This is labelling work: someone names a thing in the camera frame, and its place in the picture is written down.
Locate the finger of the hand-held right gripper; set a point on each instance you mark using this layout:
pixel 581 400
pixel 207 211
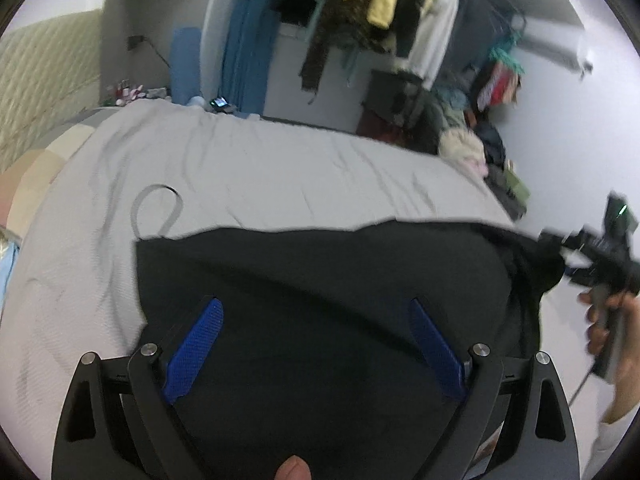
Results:
pixel 580 272
pixel 557 241

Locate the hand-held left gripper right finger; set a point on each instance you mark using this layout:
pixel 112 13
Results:
pixel 435 350

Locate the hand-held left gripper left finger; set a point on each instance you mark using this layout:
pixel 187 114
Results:
pixel 197 345

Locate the black padded jacket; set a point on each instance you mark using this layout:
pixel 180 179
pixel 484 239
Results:
pixel 325 285

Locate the person's right forearm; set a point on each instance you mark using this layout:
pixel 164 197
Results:
pixel 622 410

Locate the pile of mixed clothes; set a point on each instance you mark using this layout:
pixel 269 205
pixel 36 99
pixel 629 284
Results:
pixel 495 150

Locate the person's right hand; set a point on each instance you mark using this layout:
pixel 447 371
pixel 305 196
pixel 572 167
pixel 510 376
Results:
pixel 627 330

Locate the person's left hand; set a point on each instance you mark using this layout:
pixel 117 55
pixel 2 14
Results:
pixel 295 469

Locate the green box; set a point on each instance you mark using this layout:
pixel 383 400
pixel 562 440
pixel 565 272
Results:
pixel 517 185

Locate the cream fleece garment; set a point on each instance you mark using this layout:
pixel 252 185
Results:
pixel 462 150

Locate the grey duvet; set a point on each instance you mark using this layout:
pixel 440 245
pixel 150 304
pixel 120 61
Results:
pixel 275 175

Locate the green clip hanger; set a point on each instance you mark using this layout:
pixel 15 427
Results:
pixel 505 55

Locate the white air conditioner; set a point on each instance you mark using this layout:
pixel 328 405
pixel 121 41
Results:
pixel 555 42

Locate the light blue cloth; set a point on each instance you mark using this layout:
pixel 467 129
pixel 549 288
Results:
pixel 7 265

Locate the dark storage cabinet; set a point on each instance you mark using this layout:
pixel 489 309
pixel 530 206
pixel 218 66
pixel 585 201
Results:
pixel 390 110

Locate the dark grey hanging coat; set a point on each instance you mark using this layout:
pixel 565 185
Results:
pixel 480 30

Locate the white hanging hoodie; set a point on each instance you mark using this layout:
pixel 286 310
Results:
pixel 435 35

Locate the beige and pink pillow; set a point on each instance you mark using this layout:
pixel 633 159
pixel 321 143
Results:
pixel 45 160

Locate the small black screen device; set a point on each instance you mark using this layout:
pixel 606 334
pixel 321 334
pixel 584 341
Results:
pixel 221 104

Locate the row of cosmetic bottles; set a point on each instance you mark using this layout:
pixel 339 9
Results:
pixel 132 94

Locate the black hanging top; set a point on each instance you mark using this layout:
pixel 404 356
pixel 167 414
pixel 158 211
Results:
pixel 412 15

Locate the blue rolled mat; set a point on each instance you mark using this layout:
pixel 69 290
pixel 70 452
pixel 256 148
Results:
pixel 185 65

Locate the blue curtain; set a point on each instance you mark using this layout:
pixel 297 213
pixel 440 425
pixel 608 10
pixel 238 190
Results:
pixel 247 55

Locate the dark patterned hanging garment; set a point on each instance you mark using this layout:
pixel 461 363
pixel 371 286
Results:
pixel 330 35

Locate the cream quilted headboard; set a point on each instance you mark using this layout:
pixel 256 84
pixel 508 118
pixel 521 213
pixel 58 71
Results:
pixel 45 70

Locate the grey wardrobe cabinet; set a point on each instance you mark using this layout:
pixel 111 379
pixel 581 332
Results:
pixel 150 0

